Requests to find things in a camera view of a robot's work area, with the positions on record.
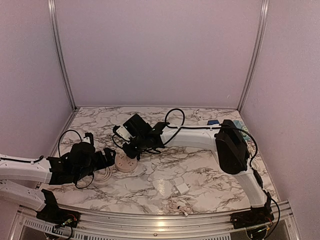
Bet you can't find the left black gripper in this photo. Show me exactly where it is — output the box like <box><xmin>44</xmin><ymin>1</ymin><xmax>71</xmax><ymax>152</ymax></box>
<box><xmin>73</xmin><ymin>147</ymin><xmax>116</xmax><ymax>181</ymax></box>

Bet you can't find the black power adapter with cable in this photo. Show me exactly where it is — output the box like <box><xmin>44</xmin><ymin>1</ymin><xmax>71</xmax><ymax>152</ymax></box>
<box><xmin>122</xmin><ymin>143</ymin><xmax>161</xmax><ymax>161</ymax></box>

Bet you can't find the pink round socket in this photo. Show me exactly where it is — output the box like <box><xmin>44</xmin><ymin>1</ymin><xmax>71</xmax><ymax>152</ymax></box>
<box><xmin>93</xmin><ymin>153</ymin><xmax>138</xmax><ymax>183</ymax></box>

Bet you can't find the white multicolour power strip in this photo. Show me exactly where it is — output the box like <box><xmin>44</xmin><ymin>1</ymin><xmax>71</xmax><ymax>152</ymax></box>
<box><xmin>193</xmin><ymin>109</ymin><xmax>211</xmax><ymax>126</ymax></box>

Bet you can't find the white usb charger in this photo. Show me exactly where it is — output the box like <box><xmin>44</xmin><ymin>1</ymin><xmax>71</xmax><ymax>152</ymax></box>
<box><xmin>172</xmin><ymin>179</ymin><xmax>190</xmax><ymax>196</ymax></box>

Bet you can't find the blue cube socket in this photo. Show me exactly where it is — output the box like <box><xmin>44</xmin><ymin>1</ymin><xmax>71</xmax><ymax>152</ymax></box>
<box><xmin>207</xmin><ymin>119</ymin><xmax>220</xmax><ymax>126</ymax></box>

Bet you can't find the teal power strip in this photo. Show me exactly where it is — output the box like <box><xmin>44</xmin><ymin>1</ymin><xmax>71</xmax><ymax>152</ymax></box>
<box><xmin>233</xmin><ymin>119</ymin><xmax>263</xmax><ymax>176</ymax></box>

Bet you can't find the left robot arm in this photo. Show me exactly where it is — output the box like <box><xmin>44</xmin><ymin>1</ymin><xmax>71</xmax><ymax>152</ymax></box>
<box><xmin>0</xmin><ymin>132</ymin><xmax>116</xmax><ymax>223</ymax></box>

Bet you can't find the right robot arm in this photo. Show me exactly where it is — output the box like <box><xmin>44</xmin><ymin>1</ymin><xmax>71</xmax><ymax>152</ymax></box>
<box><xmin>115</xmin><ymin>114</ymin><xmax>268</xmax><ymax>224</ymax></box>

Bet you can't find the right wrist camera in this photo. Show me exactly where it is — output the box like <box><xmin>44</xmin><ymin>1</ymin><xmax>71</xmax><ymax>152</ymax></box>
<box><xmin>112</xmin><ymin>125</ymin><xmax>132</xmax><ymax>141</ymax></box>

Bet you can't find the pink usb cable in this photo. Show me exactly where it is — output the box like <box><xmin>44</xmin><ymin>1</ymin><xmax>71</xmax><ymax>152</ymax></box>
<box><xmin>167</xmin><ymin>197</ymin><xmax>191</xmax><ymax>217</ymax></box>

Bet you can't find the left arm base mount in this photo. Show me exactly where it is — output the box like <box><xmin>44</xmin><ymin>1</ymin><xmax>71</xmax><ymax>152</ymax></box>
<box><xmin>36</xmin><ymin>208</ymin><xmax>81</xmax><ymax>228</ymax></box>

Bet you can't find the front aluminium rail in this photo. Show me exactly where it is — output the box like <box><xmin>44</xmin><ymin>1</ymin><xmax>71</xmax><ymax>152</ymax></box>
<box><xmin>9</xmin><ymin>197</ymin><xmax>301</xmax><ymax>240</ymax></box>

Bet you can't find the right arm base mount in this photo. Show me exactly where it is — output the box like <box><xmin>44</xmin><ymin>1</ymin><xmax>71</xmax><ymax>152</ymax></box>
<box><xmin>230</xmin><ymin>210</ymin><xmax>275</xmax><ymax>229</ymax></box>

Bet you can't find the left aluminium frame post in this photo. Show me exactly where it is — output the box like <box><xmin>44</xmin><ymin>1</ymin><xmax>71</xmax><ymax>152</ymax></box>
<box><xmin>47</xmin><ymin>0</ymin><xmax>77</xmax><ymax>112</ymax></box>

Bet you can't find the aluminium frame post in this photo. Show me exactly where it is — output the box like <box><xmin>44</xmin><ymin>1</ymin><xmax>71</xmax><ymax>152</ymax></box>
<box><xmin>47</xmin><ymin>0</ymin><xmax>77</xmax><ymax>112</ymax></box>
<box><xmin>237</xmin><ymin>0</ymin><xmax>270</xmax><ymax>113</ymax></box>

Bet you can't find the right aluminium frame post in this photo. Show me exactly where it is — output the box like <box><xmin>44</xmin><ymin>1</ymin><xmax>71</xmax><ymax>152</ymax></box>
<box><xmin>237</xmin><ymin>0</ymin><xmax>270</xmax><ymax>113</ymax></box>

